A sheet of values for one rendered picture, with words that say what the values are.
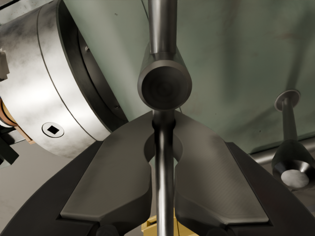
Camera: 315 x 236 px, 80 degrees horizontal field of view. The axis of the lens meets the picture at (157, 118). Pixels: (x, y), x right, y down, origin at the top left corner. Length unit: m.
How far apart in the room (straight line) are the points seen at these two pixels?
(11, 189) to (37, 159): 0.63
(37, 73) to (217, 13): 0.25
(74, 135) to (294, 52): 0.34
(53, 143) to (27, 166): 2.10
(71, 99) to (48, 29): 0.11
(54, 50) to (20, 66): 0.06
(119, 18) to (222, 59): 0.13
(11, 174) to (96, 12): 2.49
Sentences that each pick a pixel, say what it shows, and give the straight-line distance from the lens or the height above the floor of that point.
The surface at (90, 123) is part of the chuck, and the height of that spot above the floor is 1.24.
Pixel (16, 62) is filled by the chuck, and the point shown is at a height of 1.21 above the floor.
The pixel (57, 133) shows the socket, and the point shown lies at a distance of 0.36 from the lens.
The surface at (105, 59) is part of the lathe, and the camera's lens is 0.27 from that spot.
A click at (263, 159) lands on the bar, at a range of 0.36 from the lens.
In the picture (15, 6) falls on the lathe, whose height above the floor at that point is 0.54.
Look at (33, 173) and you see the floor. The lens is 2.53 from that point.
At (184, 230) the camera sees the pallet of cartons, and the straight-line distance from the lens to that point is 2.53.
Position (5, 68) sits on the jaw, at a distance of 0.38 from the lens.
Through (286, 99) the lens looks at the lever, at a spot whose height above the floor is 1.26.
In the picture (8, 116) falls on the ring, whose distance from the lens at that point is 0.53.
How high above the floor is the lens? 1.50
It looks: 59 degrees down
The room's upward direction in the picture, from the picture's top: 175 degrees clockwise
